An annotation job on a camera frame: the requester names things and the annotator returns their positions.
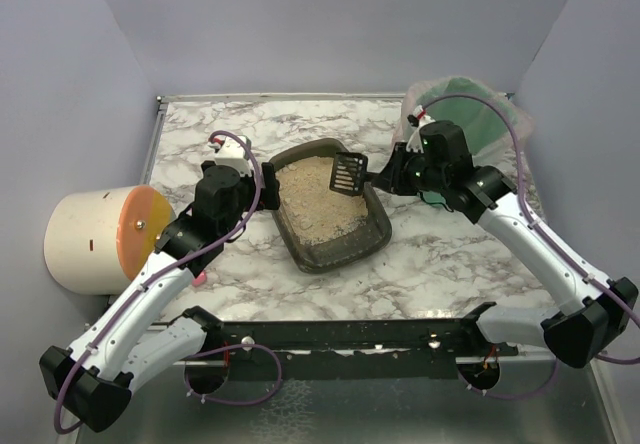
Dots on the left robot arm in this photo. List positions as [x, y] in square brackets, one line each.
[94, 378]

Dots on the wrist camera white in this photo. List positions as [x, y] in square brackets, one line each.
[228, 152]
[416, 123]

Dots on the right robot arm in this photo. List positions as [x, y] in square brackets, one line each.
[590, 308]

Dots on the dark grey litter box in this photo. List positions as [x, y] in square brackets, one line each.
[371, 233]

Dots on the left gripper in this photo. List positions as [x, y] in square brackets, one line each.
[270, 185]

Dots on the green trash bin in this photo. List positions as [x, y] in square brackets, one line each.
[486, 134]

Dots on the small pink object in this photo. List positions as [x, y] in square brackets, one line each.
[201, 279]

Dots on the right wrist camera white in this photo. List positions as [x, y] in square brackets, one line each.
[416, 123]

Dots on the cream cylinder with orange lid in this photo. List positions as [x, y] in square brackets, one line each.
[97, 242]

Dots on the black litter scoop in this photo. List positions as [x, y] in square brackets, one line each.
[350, 173]

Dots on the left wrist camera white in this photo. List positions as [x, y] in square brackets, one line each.
[228, 152]

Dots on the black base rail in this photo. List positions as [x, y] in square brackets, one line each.
[339, 350]

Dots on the clear plastic bin liner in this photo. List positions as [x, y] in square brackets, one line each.
[524, 124]

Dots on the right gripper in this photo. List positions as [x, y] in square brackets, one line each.
[393, 169]

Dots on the beige cat litter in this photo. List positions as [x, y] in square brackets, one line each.
[315, 213]

